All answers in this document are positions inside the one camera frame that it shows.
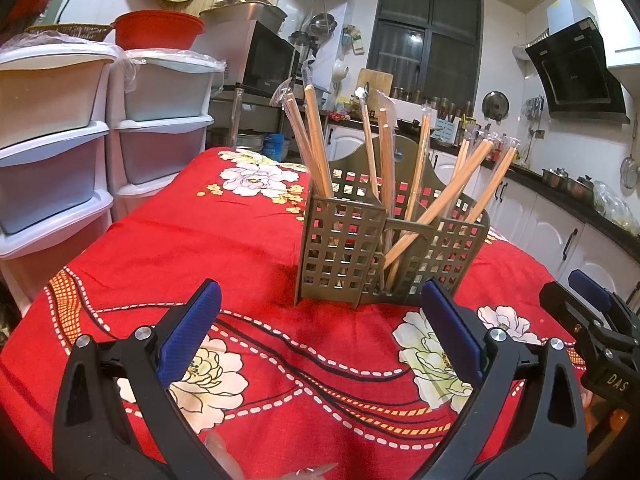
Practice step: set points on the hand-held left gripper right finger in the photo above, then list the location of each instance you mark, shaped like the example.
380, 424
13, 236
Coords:
452, 335

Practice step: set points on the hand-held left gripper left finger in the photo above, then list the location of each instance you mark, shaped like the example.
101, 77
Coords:
190, 330

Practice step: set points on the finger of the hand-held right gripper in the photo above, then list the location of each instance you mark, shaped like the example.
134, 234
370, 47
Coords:
562, 305
590, 287

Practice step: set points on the olive perforated utensil holder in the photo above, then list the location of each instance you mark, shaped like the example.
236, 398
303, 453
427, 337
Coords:
340, 240

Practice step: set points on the group of wooden chopsticks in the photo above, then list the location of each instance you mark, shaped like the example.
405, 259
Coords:
315, 135

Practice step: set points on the person's left hand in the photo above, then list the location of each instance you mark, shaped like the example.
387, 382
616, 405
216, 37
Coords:
225, 460

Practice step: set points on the white kitchen base cabinets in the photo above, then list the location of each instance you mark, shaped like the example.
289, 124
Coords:
540, 230

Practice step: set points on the clear plastic food bag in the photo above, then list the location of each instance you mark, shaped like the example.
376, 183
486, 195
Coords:
612, 207

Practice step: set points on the red floral blanket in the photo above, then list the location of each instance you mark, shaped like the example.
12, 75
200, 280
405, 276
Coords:
300, 360

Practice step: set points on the group of sauce bottles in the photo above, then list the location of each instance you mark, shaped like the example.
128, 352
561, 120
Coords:
522, 155

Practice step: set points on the small hanging kitchen tools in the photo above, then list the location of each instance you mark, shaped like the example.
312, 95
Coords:
535, 107

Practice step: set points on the steel steamer pot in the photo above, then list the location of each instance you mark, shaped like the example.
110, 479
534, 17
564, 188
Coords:
249, 141

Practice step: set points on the blue packet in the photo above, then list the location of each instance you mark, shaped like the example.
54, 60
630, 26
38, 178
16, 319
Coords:
274, 145

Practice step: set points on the hanging steel pot lid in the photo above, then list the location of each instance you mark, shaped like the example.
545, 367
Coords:
495, 106

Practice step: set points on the blue and white knife block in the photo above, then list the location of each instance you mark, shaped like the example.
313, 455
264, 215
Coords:
446, 130

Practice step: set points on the black range hood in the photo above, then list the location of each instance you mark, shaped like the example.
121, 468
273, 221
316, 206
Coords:
575, 75

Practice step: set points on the black wok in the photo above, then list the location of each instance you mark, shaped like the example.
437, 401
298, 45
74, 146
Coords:
410, 125

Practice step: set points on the metal shelf rack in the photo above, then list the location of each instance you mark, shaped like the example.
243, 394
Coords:
250, 110

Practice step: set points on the row of spice jars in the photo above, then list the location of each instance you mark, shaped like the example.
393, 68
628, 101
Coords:
440, 102

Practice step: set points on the blue-drawer plastic storage tower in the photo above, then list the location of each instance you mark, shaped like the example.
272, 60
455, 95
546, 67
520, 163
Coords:
165, 90

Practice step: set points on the wooden cutting board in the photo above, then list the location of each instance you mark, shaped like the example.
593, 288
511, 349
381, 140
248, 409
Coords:
382, 82

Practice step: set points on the cream-drawer plastic storage tower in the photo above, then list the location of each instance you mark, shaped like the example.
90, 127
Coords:
45, 95

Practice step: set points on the dark window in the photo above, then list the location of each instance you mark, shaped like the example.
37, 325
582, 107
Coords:
440, 55

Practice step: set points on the microwave oven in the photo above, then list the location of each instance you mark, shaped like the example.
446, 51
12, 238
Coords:
270, 60

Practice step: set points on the white hanging jug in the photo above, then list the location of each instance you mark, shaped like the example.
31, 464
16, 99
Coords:
340, 71

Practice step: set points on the red plastic basin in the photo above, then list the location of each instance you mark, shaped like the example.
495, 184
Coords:
160, 30

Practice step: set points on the blender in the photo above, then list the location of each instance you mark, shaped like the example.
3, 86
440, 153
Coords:
307, 45

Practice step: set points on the woven wicker basket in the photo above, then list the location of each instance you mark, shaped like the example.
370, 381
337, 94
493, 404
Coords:
70, 31

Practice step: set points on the stainless steel tray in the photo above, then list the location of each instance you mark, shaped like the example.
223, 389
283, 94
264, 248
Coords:
250, 12

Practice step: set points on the hanging steel colander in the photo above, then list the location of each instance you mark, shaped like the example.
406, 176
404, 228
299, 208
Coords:
322, 24

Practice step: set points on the white wall cabinet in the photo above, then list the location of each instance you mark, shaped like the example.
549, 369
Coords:
622, 25

